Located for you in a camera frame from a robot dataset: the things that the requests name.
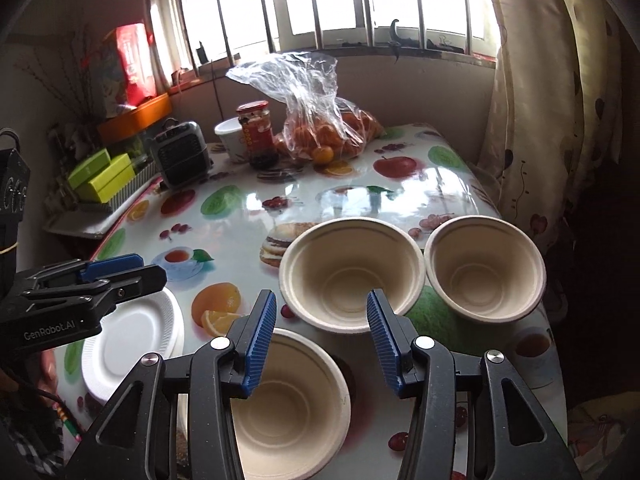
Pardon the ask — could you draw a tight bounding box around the clear bag of oranges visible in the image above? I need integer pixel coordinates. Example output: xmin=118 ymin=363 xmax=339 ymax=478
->
xmin=226 ymin=52 xmax=386 ymax=163

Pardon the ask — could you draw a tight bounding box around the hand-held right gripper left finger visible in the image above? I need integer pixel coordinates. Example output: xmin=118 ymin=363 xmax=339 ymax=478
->
xmin=70 ymin=290 xmax=278 ymax=480

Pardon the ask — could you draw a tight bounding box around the black cable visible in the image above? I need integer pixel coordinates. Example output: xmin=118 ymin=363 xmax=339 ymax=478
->
xmin=15 ymin=377 xmax=67 ymax=411

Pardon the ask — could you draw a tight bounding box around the person's left hand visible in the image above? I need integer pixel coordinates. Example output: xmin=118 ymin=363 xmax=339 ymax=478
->
xmin=39 ymin=351 xmax=58 ymax=387

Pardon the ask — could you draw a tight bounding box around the barred window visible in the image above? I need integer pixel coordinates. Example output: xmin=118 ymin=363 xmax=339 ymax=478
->
xmin=145 ymin=0 xmax=501 ymax=81

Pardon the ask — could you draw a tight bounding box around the medium beige paper bowl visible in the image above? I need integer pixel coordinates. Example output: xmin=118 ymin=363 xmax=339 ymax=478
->
xmin=279 ymin=216 xmax=427 ymax=335

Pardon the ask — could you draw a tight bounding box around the white paper tub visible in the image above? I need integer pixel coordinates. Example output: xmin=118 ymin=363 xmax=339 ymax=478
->
xmin=215 ymin=116 xmax=248 ymax=163

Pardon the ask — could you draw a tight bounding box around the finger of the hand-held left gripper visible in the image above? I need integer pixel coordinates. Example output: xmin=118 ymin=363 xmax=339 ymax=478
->
xmin=35 ymin=254 xmax=145 ymax=288
xmin=37 ymin=264 xmax=167 ymax=318

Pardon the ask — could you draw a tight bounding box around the colourful printed box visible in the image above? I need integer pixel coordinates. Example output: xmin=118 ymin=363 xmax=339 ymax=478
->
xmin=82 ymin=40 xmax=128 ymax=121

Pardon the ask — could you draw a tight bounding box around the red box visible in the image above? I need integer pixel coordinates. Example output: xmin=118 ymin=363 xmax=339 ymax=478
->
xmin=116 ymin=22 xmax=157 ymax=103

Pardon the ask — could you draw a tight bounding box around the food printed tablecloth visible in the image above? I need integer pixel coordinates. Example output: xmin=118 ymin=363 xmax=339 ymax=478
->
xmin=52 ymin=122 xmax=568 ymax=480

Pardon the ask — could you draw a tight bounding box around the red label glass jar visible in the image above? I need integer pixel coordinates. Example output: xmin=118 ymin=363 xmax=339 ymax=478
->
xmin=236 ymin=101 xmax=281 ymax=170

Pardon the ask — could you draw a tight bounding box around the dried twig bunch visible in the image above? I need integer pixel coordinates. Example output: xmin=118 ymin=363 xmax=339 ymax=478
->
xmin=15 ymin=35 xmax=103 ymax=128

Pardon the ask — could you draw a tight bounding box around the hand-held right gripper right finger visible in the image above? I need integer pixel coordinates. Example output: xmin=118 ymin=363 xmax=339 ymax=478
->
xmin=366 ymin=288 xmax=583 ymax=480

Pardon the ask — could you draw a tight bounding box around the large beige paper bowl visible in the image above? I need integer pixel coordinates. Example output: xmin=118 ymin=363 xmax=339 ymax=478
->
xmin=227 ymin=329 xmax=352 ymax=467

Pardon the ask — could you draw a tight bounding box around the grey corrugated tray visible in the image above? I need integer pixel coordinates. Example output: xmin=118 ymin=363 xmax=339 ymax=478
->
xmin=107 ymin=162 xmax=163 ymax=211

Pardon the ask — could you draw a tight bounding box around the white side shelf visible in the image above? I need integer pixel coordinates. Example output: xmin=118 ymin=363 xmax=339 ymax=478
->
xmin=42 ymin=180 xmax=166 ymax=238

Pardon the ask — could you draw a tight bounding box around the green box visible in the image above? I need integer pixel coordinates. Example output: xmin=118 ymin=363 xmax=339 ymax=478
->
xmin=66 ymin=150 xmax=112 ymax=188
xmin=75 ymin=154 xmax=137 ymax=204

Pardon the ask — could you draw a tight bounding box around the pale printed cloth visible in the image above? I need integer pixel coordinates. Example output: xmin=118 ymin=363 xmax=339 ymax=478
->
xmin=567 ymin=402 xmax=640 ymax=480

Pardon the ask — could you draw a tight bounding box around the orange plastic tray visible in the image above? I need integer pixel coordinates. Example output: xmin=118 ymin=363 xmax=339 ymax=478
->
xmin=97 ymin=92 xmax=173 ymax=143

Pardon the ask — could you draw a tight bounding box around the cream patterned curtain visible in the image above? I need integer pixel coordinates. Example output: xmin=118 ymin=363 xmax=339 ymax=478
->
xmin=477 ymin=0 xmax=626 ymax=261

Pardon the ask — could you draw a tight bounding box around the small grey heater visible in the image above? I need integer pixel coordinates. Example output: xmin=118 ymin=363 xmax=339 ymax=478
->
xmin=149 ymin=119 xmax=213 ymax=190

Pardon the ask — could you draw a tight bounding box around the small beige paper bowl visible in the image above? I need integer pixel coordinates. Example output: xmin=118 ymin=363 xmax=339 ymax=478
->
xmin=423 ymin=215 xmax=547 ymax=324

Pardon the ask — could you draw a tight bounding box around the checkered cloth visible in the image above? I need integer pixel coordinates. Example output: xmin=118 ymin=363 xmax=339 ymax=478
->
xmin=0 ymin=410 xmax=66 ymax=480

